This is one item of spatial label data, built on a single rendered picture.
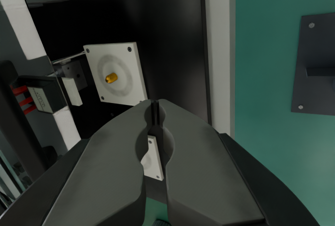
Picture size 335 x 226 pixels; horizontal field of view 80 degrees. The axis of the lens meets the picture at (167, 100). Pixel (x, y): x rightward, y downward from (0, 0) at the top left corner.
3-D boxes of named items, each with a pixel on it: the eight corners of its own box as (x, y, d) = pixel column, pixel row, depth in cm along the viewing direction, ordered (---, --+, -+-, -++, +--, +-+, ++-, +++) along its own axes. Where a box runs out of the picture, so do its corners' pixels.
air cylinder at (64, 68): (79, 59, 53) (61, 66, 48) (88, 86, 56) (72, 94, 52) (67, 59, 55) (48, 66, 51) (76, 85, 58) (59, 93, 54)
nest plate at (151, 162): (155, 136, 52) (153, 139, 51) (164, 177, 59) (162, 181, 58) (112, 127, 59) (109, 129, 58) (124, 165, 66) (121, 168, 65)
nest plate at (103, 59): (136, 42, 42) (132, 43, 41) (149, 105, 48) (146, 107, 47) (86, 44, 49) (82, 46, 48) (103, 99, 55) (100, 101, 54)
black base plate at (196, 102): (203, -47, 31) (198, -49, 29) (216, 216, 59) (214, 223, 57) (33, -2, 53) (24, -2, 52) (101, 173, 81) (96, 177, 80)
